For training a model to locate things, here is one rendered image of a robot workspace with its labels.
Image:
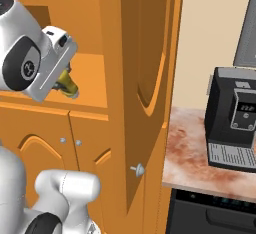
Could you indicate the small silver door knob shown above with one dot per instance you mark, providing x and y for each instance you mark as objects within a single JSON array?
[
  {"x": 62, "y": 140},
  {"x": 78, "y": 142}
]

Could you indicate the black dishwasher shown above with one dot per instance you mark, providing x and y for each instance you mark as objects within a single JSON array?
[{"x": 190, "y": 214}]

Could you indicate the yellow condiment bottle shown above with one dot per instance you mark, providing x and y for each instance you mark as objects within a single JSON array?
[{"x": 68, "y": 85}]

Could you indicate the black coffee machine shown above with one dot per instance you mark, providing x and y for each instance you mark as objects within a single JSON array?
[{"x": 223, "y": 118}]

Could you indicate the orange arched cabinet door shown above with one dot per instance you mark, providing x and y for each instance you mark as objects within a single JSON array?
[
  {"x": 40, "y": 158},
  {"x": 96, "y": 164}
]

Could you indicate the orange open wall cabinet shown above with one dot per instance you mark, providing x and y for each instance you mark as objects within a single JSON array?
[{"x": 87, "y": 74}]

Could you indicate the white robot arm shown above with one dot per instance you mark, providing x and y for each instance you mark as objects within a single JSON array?
[{"x": 13, "y": 28}]

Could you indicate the silver cabinet door knob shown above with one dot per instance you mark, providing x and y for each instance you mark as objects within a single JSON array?
[{"x": 139, "y": 170}]

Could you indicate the orange open cabinet door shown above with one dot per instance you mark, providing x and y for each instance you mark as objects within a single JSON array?
[{"x": 133, "y": 61}]

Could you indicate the grey appliance panel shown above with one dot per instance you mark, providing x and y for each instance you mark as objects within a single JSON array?
[{"x": 248, "y": 34}]

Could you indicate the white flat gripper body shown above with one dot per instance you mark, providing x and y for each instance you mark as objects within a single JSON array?
[{"x": 55, "y": 69}]

